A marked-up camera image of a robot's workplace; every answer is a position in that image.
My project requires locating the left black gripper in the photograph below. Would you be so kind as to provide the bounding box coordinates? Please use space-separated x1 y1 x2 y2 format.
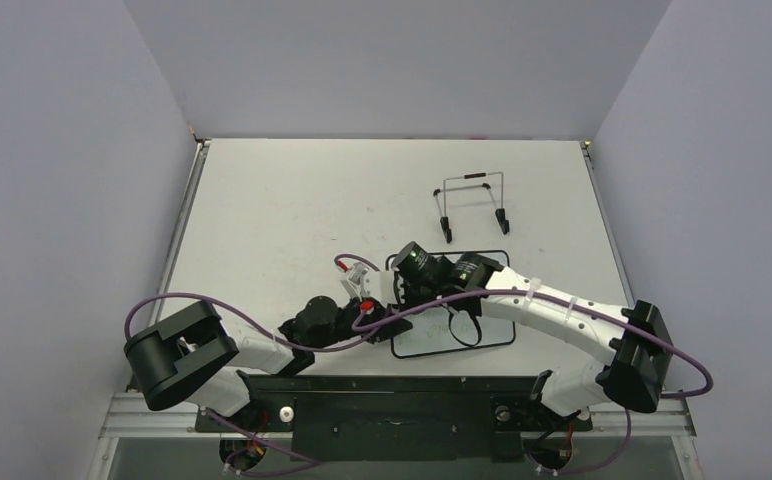
311 294 412 352

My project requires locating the black framed whiteboard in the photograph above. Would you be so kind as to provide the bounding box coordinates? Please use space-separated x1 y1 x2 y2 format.
384 249 517 360

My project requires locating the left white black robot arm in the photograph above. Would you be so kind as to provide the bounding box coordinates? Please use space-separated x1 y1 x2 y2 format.
123 294 413 430

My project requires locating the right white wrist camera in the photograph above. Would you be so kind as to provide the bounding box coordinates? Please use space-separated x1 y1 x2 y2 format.
359 271 399 307

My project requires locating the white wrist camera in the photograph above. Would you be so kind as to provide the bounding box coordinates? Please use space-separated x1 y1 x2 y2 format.
359 271 399 307
340 262 379 301

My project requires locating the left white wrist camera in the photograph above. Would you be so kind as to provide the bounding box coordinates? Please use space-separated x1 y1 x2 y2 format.
340 262 379 301

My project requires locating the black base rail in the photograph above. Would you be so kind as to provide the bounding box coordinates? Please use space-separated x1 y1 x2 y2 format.
231 376 593 462

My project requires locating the wire display stand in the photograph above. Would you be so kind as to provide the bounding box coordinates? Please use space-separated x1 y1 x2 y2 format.
432 171 511 245

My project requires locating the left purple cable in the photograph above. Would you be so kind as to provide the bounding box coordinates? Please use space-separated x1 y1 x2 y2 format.
124 253 387 478

